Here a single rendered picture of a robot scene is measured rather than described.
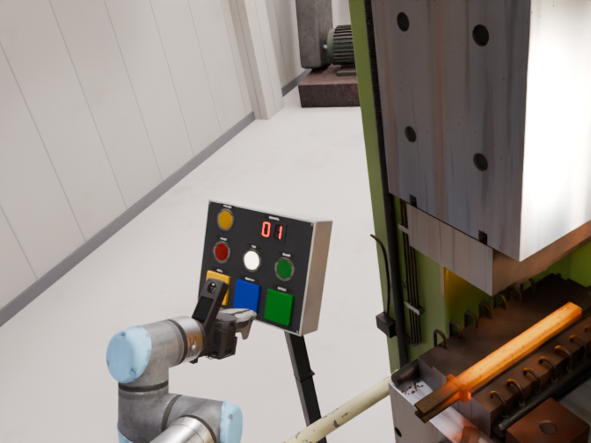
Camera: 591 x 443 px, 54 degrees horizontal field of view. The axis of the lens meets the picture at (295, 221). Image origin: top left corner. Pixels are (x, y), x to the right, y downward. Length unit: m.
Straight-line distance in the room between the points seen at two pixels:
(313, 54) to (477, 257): 4.59
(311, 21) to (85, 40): 2.24
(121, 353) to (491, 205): 0.66
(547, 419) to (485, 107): 0.62
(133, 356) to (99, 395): 1.86
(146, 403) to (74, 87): 2.92
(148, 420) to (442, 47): 0.77
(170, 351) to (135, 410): 0.11
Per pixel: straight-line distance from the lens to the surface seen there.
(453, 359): 1.28
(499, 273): 0.98
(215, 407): 1.05
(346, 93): 5.20
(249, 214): 1.46
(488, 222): 0.92
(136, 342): 1.06
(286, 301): 1.40
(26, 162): 3.63
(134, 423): 1.12
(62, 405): 2.98
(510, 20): 0.77
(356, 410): 1.67
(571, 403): 1.33
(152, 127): 4.30
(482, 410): 1.21
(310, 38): 5.45
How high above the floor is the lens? 1.91
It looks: 31 degrees down
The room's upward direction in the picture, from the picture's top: 11 degrees counter-clockwise
